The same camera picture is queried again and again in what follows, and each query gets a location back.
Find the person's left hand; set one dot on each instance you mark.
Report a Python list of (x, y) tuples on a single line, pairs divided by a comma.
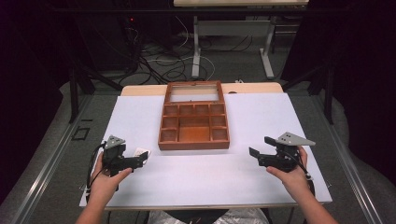
[(106, 183)]

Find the white table mat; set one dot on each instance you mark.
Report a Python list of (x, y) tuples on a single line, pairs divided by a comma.
[(199, 177)]

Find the metal floor rail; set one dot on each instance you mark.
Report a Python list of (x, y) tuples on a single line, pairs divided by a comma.
[(46, 165), (345, 161)]

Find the person's right hand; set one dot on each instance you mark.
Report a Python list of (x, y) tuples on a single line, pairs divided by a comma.
[(292, 182)]

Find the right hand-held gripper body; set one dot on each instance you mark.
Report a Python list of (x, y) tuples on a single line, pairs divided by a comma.
[(286, 152)]

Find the black power strip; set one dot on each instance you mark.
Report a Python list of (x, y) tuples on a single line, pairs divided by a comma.
[(130, 28)]

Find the white metal desk frame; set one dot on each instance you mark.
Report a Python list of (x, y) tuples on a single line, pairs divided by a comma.
[(232, 28)]

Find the black metal stand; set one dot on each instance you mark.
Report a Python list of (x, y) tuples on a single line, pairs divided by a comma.
[(323, 87), (77, 90)]

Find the small white packet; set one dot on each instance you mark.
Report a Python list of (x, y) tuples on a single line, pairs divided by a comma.
[(140, 152)]

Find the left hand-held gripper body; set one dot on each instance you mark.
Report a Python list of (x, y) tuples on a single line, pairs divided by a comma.
[(115, 155)]

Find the wooden compartment box with lid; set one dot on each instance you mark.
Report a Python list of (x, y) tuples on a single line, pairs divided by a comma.
[(193, 134)]

